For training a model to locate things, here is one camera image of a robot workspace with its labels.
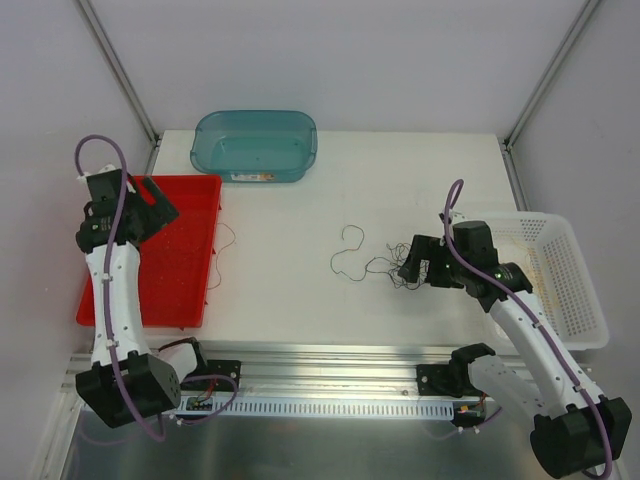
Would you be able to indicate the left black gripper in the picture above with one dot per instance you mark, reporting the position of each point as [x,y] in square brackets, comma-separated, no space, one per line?
[151,208]

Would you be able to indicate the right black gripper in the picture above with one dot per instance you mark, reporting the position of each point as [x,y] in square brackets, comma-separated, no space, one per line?
[425,260]

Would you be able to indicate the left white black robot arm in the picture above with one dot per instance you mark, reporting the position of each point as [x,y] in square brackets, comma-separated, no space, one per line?
[126,381]

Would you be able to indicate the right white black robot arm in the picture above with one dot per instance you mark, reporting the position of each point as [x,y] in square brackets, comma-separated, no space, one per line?
[573,426]

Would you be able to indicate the red plastic tray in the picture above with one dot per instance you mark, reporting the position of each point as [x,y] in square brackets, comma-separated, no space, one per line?
[175,263]

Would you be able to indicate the teal plastic tub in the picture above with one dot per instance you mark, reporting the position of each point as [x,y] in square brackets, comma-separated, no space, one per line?
[255,146]

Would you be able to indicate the white perforated plastic basket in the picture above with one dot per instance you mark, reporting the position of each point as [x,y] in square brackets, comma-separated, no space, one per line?
[546,249]

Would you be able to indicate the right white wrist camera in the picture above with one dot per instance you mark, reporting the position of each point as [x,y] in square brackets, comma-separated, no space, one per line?
[452,218]

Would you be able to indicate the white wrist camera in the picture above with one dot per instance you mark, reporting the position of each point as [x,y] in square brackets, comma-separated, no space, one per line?
[452,218]
[112,172]

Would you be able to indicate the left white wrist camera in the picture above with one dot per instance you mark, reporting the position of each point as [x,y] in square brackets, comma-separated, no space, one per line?
[112,172]

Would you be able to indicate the left aluminium frame post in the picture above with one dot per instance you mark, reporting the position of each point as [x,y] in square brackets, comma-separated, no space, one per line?
[94,24]

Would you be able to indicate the aluminium frame post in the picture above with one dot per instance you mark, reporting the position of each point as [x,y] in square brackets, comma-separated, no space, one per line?
[94,24]
[560,56]

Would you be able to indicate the aluminium mounting rail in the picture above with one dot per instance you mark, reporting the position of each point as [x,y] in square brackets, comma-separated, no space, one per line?
[327,371]

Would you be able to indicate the white slotted cable duct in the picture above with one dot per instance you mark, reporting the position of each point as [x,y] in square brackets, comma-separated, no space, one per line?
[319,408]

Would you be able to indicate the right aluminium frame post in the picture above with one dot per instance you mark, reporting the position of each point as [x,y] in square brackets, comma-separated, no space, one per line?
[560,56]

